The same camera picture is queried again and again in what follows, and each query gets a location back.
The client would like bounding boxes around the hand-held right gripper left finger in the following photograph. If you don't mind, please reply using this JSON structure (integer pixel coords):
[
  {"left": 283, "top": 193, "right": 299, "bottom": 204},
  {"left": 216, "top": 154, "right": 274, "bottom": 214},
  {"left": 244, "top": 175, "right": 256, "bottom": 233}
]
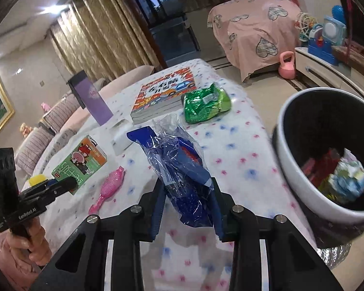
[{"left": 30, "top": 182, "right": 167, "bottom": 291}]

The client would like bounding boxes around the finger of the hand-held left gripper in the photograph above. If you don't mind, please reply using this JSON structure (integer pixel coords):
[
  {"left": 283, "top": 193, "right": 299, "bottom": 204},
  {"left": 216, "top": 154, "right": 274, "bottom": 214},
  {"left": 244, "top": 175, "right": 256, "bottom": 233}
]
[
  {"left": 20, "top": 178, "right": 58, "bottom": 195},
  {"left": 24, "top": 176, "right": 78, "bottom": 206}
]

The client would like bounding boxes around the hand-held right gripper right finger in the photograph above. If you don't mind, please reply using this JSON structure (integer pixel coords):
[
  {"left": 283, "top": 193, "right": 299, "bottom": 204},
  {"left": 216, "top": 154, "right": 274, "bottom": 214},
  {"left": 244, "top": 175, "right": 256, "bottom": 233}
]
[{"left": 211, "top": 177, "right": 345, "bottom": 291}]

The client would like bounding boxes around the green carton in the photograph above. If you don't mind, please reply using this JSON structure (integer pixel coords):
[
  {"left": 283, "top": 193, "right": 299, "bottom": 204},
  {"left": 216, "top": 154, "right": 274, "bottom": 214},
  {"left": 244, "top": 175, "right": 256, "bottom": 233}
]
[{"left": 51, "top": 135, "right": 107, "bottom": 195}]

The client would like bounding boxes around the blue plastic bag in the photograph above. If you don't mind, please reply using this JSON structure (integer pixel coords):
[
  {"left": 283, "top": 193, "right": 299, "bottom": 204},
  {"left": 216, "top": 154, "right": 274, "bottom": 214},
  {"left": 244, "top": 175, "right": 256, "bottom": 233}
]
[{"left": 126, "top": 116, "right": 215, "bottom": 228}]

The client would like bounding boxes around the white trash bin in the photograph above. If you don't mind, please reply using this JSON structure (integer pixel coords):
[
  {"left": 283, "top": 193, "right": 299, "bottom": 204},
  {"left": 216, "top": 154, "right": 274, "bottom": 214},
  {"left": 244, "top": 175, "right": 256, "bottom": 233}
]
[{"left": 271, "top": 87, "right": 364, "bottom": 249}]

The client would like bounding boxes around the red carton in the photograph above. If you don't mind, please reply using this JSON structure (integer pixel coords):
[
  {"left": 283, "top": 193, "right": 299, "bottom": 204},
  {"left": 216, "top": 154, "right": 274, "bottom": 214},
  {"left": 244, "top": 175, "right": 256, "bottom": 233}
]
[{"left": 300, "top": 148, "right": 342, "bottom": 186}]

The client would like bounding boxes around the light blue wrapper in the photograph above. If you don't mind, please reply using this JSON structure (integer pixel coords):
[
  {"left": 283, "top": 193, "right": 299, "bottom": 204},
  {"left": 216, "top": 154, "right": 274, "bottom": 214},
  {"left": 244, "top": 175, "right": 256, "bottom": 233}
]
[{"left": 329, "top": 154, "right": 364, "bottom": 204}]

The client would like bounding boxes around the person's left forearm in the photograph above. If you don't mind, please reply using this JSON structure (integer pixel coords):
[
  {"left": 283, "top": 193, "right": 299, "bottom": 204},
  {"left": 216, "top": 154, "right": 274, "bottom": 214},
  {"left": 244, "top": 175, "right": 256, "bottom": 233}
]
[{"left": 0, "top": 236, "right": 44, "bottom": 291}]

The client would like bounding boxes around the person's left hand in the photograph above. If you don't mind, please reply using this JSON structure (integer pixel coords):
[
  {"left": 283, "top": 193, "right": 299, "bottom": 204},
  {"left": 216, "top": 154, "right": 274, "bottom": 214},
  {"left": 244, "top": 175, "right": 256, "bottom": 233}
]
[{"left": 4, "top": 218, "right": 53, "bottom": 269}]

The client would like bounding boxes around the yellow plastic mould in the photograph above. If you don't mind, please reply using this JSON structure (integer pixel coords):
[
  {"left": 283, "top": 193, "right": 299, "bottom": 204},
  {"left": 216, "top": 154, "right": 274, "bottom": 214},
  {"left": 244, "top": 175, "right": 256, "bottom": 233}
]
[{"left": 29, "top": 174, "right": 48, "bottom": 187}]

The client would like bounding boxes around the striped pink pillow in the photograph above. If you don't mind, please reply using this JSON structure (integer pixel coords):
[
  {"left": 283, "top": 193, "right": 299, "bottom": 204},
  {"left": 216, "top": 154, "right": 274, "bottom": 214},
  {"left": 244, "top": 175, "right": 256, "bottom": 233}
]
[
  {"left": 42, "top": 95, "right": 83, "bottom": 133},
  {"left": 15, "top": 127, "right": 54, "bottom": 174}
]

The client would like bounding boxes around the pink comb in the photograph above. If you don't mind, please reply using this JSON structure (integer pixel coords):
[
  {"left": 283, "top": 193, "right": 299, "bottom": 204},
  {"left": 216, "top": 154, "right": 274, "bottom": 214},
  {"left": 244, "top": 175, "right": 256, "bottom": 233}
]
[{"left": 89, "top": 166, "right": 126, "bottom": 215}]

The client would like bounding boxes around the white box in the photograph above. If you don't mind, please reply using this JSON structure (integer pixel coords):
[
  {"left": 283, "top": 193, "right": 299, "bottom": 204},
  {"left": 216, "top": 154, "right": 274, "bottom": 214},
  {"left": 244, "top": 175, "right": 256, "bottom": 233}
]
[{"left": 111, "top": 120, "right": 138, "bottom": 156}]

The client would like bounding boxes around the purple bottle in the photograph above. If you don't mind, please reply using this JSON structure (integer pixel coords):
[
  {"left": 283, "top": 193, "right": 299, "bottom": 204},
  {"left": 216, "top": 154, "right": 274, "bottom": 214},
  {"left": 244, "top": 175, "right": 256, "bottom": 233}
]
[{"left": 67, "top": 70, "right": 114, "bottom": 127}]

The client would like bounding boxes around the green foil wrapper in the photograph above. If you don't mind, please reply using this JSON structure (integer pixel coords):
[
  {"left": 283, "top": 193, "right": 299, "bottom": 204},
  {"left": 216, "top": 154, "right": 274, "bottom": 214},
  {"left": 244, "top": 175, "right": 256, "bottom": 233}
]
[{"left": 182, "top": 82, "right": 232, "bottom": 124}]

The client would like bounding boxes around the colourful book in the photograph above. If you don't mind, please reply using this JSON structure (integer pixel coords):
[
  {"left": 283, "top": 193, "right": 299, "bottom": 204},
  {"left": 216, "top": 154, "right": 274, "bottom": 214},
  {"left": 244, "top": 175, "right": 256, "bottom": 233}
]
[{"left": 130, "top": 67, "right": 198, "bottom": 125}]

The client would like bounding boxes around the pink sofa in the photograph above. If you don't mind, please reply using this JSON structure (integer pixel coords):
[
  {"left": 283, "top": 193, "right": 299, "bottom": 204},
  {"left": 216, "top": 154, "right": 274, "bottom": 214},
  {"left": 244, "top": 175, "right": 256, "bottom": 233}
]
[{"left": 14, "top": 65, "right": 156, "bottom": 185}]

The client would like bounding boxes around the beige patterned curtain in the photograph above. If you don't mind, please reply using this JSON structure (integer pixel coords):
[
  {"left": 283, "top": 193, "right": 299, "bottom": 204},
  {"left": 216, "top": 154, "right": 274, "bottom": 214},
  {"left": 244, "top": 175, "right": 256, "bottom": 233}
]
[{"left": 50, "top": 0, "right": 168, "bottom": 83}]

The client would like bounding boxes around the pink kettlebell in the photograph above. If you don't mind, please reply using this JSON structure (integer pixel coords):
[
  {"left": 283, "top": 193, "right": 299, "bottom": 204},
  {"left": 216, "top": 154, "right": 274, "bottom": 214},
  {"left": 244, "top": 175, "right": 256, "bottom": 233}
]
[{"left": 278, "top": 51, "right": 297, "bottom": 80}]

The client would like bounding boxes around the white television stand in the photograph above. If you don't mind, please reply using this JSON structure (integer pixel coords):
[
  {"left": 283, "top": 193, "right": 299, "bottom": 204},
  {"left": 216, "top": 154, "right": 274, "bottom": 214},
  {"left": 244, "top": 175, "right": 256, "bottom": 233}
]
[{"left": 295, "top": 45, "right": 364, "bottom": 110}]

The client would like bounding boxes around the pink covered chair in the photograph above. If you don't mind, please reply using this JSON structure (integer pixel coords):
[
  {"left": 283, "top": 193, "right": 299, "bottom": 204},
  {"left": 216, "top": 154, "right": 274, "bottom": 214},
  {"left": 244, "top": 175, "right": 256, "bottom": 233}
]
[{"left": 207, "top": 0, "right": 303, "bottom": 83}]

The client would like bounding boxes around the blue toy machine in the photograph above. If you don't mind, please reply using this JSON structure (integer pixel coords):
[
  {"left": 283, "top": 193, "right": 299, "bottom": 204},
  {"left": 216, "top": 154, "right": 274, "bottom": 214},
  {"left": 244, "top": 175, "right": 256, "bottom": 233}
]
[{"left": 307, "top": 26, "right": 338, "bottom": 65}]

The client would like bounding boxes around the colourful wheel toy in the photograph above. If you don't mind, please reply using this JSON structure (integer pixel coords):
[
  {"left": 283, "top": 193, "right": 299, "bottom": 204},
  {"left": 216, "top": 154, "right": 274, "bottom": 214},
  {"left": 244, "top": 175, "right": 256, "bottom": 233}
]
[{"left": 297, "top": 12, "right": 318, "bottom": 42}]

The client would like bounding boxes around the light blue toy box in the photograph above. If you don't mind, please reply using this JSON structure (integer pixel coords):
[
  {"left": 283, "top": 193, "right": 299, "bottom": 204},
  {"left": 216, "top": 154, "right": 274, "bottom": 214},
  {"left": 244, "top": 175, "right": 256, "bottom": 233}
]
[{"left": 323, "top": 15, "right": 348, "bottom": 42}]

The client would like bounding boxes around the blue spiky ball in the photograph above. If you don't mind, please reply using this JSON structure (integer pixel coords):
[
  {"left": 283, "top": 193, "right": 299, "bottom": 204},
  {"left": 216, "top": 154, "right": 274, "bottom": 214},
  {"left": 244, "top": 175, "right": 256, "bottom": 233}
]
[{"left": 332, "top": 5, "right": 347, "bottom": 22}]

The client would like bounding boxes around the wooden doorway frame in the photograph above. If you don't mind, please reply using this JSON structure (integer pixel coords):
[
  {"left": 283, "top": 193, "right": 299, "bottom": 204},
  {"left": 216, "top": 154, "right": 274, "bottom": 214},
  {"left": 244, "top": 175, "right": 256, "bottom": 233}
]
[{"left": 130, "top": 0, "right": 238, "bottom": 63}]

